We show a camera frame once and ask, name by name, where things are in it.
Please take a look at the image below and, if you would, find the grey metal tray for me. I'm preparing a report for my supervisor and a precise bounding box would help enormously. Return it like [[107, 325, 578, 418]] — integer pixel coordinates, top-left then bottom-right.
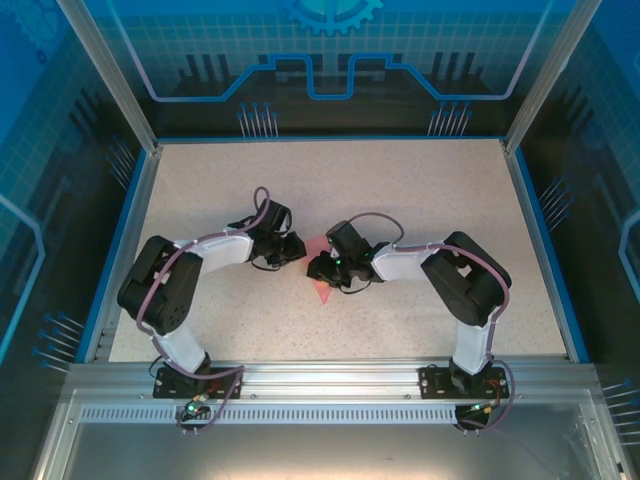
[[29, 389, 634, 480]]

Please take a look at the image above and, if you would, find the small connector board with LED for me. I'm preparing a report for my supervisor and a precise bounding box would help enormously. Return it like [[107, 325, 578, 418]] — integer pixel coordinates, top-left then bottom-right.
[[467, 399, 503, 417], [180, 393, 210, 419]]

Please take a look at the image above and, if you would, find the blue printed gear panel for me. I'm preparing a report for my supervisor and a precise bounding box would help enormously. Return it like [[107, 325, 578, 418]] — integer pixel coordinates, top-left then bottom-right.
[[82, 0, 571, 139]]

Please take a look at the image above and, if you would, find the blue printed side panel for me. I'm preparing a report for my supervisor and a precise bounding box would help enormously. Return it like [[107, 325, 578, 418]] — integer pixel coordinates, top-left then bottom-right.
[[509, 0, 640, 480], [0, 0, 151, 480]]

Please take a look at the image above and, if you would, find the wide aluminium frame rail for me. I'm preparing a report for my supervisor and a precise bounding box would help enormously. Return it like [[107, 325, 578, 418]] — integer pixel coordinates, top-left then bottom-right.
[[64, 355, 601, 402]]

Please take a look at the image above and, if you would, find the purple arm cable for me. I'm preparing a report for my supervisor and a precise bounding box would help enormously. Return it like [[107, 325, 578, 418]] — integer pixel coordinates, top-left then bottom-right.
[[135, 186, 274, 436], [344, 211, 520, 436]]

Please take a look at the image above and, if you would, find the aluminium side rail blue trim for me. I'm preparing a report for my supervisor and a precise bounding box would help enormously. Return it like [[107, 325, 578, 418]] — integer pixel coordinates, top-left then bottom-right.
[[74, 144, 164, 365], [501, 139, 592, 365]]

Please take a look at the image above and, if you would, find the slotted metal cable duct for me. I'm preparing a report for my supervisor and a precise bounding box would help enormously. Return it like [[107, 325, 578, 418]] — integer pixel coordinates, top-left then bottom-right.
[[78, 405, 464, 426]]

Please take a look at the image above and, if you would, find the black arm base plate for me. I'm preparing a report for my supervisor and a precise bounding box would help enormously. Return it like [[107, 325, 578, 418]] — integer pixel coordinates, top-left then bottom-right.
[[152, 366, 245, 400], [418, 364, 511, 400]]

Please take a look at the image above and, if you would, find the aluminium frame post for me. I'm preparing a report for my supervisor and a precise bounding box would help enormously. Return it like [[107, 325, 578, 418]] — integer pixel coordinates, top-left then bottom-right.
[[55, 0, 164, 155], [502, 0, 601, 155]]

